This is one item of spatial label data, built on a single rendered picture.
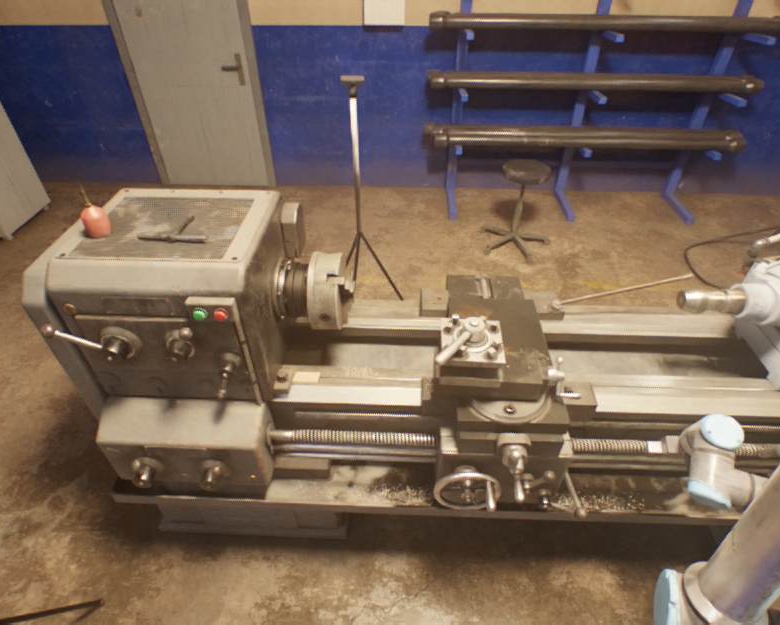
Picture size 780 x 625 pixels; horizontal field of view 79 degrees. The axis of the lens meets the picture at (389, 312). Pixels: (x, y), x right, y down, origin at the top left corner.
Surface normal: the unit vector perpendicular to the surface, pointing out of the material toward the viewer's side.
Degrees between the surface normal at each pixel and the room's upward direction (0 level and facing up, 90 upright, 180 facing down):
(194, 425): 32
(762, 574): 81
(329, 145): 90
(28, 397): 0
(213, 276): 45
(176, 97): 90
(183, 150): 90
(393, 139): 90
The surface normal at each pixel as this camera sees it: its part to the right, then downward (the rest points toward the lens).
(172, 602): 0.00, -0.76
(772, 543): -0.81, 0.26
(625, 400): -0.03, -0.23
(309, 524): -0.04, 0.65
